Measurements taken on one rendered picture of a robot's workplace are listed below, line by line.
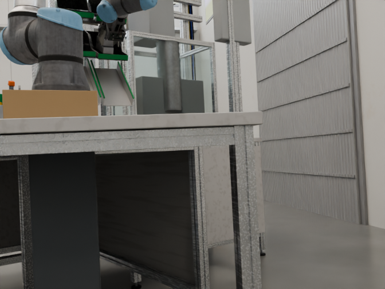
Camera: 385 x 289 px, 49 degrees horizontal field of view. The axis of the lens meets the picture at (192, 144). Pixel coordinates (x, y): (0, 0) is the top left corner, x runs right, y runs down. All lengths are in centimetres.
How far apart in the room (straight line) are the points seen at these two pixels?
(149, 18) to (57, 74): 182
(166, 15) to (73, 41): 185
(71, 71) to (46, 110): 14
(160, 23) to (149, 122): 207
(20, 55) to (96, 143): 47
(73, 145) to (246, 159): 38
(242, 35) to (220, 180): 109
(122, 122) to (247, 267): 42
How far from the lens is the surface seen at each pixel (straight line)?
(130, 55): 267
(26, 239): 152
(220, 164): 285
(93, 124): 88
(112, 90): 189
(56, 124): 88
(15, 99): 108
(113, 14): 153
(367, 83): 430
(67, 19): 118
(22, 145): 92
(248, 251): 98
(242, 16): 327
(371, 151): 426
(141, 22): 299
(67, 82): 112
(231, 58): 308
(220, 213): 287
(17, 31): 128
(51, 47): 116
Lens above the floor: 77
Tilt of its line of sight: 1 degrees up
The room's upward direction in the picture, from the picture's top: 3 degrees counter-clockwise
